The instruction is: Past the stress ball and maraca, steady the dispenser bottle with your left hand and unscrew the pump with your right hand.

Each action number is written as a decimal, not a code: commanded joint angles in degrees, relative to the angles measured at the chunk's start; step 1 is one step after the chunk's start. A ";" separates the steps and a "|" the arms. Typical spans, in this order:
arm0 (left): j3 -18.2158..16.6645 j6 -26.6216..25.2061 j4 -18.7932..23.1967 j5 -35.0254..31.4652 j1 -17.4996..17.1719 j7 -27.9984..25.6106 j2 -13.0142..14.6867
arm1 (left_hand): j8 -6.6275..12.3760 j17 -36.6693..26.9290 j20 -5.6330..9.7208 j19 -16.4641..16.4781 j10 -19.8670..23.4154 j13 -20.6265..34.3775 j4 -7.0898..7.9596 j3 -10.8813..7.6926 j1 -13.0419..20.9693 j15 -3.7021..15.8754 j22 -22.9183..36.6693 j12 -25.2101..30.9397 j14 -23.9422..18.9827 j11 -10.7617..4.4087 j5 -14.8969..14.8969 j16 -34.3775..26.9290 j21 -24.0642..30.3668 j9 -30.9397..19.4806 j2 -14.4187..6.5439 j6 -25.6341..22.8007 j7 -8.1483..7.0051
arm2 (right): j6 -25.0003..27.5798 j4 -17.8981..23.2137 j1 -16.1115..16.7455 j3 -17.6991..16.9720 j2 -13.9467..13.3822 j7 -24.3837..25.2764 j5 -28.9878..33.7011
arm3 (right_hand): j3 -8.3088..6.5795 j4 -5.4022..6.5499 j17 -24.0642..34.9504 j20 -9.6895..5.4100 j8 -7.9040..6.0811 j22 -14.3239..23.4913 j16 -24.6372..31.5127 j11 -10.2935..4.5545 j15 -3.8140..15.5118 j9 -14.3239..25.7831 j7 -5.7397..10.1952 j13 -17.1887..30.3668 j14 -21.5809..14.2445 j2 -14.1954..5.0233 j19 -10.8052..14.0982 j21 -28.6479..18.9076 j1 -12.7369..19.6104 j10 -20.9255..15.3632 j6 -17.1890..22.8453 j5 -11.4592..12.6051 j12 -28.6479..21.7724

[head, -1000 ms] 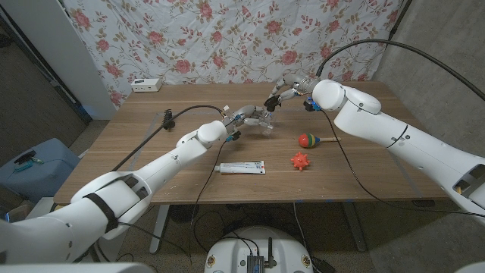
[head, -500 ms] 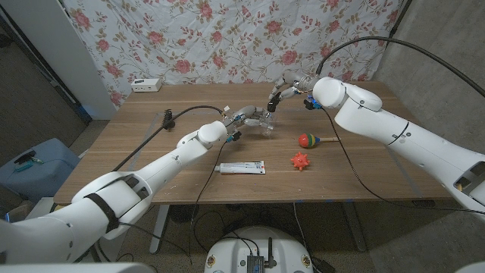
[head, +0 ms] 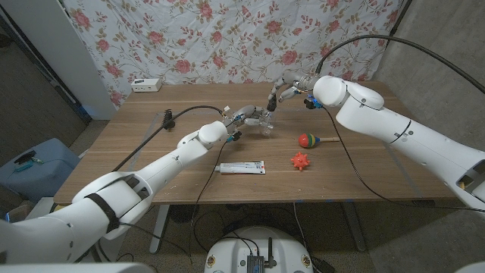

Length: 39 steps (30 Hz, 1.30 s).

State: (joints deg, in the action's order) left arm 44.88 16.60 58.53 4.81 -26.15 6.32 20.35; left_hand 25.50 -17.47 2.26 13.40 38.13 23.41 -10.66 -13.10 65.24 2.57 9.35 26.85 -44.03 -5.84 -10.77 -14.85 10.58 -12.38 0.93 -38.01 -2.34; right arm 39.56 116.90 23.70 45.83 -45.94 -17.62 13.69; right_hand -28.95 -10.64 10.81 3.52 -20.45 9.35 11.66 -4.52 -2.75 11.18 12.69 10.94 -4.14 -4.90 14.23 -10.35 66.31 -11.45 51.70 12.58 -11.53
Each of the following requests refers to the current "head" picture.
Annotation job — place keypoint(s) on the floral backdrop cloth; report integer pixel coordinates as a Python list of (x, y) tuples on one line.
[(227, 38)]

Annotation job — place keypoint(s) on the blue plastic storage box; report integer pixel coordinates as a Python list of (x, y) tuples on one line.
[(49, 174)]

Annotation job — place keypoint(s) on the white toothpaste tube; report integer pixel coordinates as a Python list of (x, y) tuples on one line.
[(242, 167)]

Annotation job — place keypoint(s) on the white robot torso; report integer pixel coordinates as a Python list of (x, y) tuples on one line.
[(235, 254)]

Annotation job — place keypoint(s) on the white table leg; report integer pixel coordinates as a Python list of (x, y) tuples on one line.
[(159, 227)]

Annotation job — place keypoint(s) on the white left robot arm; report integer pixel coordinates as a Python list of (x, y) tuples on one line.
[(166, 167)]

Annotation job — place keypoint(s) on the grey table leg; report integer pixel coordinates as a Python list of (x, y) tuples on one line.
[(354, 227)]

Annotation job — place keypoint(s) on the black round floor fan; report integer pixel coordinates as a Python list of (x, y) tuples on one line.
[(183, 213)]

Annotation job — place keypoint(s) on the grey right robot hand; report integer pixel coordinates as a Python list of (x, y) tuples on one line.
[(299, 81)]

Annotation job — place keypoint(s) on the clear plastic dispenser bottle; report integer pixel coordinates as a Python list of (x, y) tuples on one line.
[(267, 129)]

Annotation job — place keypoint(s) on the teal pen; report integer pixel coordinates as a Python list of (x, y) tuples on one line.
[(26, 166)]

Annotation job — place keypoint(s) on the black ridged clip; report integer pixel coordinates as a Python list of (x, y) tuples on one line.
[(168, 120)]

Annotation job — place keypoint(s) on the black pump spray head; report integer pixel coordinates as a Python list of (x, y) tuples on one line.
[(271, 105)]

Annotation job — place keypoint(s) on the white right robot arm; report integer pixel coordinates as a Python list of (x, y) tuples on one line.
[(379, 121)]

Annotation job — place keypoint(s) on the black backdrop stand pole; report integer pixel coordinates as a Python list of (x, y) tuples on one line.
[(398, 17)]

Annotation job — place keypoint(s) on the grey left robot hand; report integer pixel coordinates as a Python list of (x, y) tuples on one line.
[(246, 114)]

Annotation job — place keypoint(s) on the colourful striped wooden maraca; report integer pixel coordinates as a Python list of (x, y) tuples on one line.
[(305, 140)]

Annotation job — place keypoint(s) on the black power adapter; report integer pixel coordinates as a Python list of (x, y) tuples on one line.
[(322, 265)]

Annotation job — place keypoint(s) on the black antenna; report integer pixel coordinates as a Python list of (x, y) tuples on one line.
[(270, 252)]

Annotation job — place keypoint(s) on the white power strip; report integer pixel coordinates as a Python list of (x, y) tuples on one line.
[(146, 85)]

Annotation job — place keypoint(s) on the orange spiky stress ball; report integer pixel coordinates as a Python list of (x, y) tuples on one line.
[(300, 161)]

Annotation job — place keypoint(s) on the black electronics module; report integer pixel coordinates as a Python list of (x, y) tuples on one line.
[(255, 263)]

